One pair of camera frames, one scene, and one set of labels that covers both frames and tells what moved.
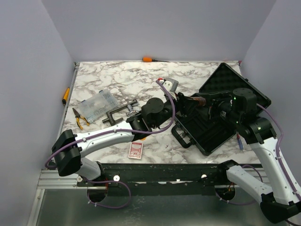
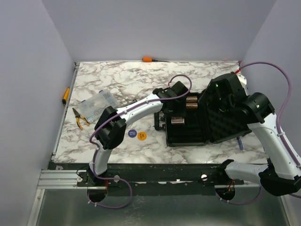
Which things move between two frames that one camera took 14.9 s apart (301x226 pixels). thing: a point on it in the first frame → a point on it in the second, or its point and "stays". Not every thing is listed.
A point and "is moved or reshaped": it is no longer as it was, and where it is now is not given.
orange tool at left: x=66 y=96 stays
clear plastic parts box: x=98 y=105 stays
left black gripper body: x=169 y=110 → x=178 y=109
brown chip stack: x=201 y=100 is moved or reshaped
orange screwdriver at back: x=148 y=59 stays
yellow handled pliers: x=78 y=117 stays
